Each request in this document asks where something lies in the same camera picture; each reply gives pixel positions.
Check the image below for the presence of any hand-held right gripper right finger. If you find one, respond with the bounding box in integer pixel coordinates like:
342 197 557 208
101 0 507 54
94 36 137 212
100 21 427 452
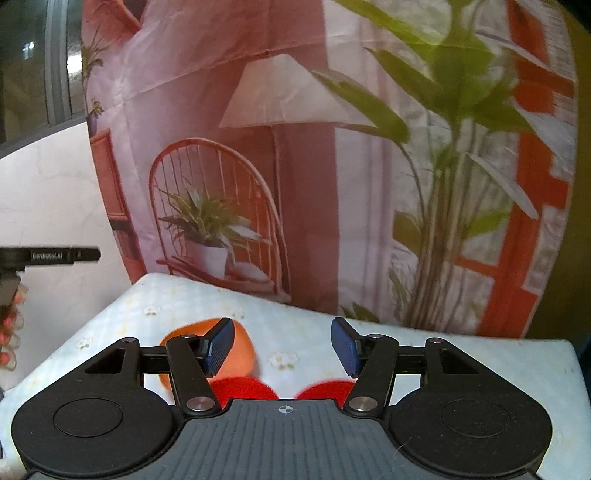
331 317 472 417

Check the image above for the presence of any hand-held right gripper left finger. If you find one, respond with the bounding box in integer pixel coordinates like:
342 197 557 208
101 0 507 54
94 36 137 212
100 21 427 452
86 317 235 416

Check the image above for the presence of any orange bowl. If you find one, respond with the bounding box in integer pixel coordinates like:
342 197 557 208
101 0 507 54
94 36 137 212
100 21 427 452
158 317 257 391

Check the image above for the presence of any red plate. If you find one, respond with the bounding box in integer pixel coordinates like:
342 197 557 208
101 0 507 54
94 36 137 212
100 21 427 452
294 379 360 409
209 376 280 409

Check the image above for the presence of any person's left hand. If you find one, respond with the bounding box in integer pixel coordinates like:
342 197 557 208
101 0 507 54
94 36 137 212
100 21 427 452
0 281 27 373

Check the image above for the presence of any white floral tablecloth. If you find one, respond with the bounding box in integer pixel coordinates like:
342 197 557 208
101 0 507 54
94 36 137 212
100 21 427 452
0 272 581 480

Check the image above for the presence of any printed backdrop cloth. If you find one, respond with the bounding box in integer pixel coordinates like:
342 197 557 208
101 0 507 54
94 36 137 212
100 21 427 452
79 0 581 339

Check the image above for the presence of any window frame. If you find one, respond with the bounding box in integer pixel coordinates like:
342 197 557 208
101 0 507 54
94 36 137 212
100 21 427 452
0 0 89 145

